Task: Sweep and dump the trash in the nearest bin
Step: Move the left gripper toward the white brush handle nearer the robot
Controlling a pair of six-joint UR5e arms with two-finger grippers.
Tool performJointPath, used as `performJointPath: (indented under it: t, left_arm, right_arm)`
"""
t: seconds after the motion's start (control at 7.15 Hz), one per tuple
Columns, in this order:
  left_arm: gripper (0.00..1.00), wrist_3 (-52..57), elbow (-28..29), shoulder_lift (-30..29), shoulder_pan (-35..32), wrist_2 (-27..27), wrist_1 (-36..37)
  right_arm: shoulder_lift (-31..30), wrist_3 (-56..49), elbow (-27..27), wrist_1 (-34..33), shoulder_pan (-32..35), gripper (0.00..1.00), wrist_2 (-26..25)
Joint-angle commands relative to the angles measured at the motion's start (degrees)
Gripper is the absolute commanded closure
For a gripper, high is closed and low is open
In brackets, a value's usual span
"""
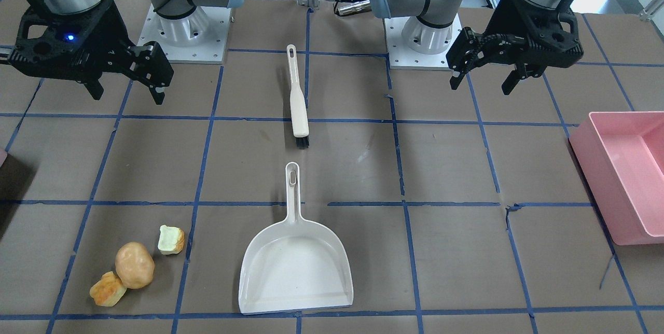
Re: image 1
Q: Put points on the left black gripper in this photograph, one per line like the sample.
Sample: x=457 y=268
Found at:
x=509 y=22

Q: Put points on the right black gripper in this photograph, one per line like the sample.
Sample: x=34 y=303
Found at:
x=110 y=31

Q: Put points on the cream hand brush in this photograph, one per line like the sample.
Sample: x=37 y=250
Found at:
x=297 y=103

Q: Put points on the white plastic dustpan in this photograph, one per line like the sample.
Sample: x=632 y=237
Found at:
x=294 y=264

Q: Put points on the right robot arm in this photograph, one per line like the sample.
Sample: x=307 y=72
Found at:
x=169 y=9

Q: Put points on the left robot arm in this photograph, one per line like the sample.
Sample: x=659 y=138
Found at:
x=435 y=13

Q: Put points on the pink plastic bin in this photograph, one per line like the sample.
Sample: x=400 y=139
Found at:
x=621 y=156

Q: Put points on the green yellow food piece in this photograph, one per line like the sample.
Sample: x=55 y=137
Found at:
x=171 y=240

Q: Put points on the brown potato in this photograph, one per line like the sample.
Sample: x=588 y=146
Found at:
x=134 y=265

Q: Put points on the orange bread piece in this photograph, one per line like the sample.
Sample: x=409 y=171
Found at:
x=108 y=290

